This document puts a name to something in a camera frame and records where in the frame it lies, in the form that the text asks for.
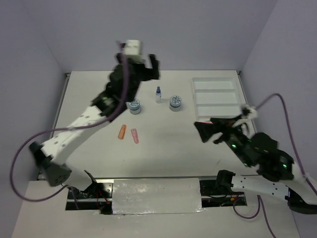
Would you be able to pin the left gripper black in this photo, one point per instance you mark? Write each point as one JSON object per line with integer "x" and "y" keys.
{"x": 149, "y": 74}

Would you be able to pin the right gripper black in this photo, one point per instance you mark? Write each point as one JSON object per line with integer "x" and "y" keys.
{"x": 225, "y": 124}

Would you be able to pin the small clear spray bottle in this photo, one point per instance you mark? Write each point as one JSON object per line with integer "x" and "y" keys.
{"x": 158, "y": 95}

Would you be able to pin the blue round jar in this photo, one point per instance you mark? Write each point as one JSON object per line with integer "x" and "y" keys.
{"x": 134, "y": 106}
{"x": 175, "y": 103}

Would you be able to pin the pink lead case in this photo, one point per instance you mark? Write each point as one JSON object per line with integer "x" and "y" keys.
{"x": 135, "y": 135}

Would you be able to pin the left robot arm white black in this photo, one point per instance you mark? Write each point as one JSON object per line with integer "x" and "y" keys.
{"x": 51, "y": 156}

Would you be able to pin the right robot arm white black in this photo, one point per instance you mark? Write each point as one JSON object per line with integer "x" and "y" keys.
{"x": 283, "y": 177}

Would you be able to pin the white compartment tray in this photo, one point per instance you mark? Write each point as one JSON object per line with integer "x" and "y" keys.
{"x": 217, "y": 97}

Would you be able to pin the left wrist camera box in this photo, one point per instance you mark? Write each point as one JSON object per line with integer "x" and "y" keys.
{"x": 133, "y": 49}

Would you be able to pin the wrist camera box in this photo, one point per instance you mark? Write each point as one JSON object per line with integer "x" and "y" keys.
{"x": 133, "y": 49}
{"x": 248, "y": 113}

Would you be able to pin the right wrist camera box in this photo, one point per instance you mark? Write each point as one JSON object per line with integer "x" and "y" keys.
{"x": 248, "y": 113}

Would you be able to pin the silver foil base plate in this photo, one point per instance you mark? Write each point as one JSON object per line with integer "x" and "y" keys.
{"x": 156, "y": 196}

